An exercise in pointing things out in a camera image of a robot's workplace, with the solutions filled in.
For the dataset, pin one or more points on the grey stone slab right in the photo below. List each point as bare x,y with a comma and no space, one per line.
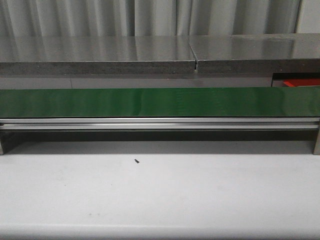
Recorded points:
257,54

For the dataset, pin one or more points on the grey stone slab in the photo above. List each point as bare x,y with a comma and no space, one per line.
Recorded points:
257,54
94,55

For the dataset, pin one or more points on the red plastic bin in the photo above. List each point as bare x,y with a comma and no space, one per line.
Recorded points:
304,82

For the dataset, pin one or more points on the green conveyor belt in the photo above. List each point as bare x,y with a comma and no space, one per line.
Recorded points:
161,102

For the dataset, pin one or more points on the grey stone slab left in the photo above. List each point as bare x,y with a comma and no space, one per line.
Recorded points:
94,55

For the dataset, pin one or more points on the right conveyor support leg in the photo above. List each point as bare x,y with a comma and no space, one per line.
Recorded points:
316,149

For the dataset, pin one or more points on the conveyor support leg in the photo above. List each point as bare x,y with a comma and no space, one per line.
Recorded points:
316,149
4,141

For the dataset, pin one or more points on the left conveyor support leg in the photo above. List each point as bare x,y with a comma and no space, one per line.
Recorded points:
4,141

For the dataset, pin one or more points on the grey curtain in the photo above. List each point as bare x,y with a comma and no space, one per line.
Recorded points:
53,18

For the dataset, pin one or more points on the aluminium conveyor frame rail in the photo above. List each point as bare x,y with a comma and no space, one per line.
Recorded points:
160,123

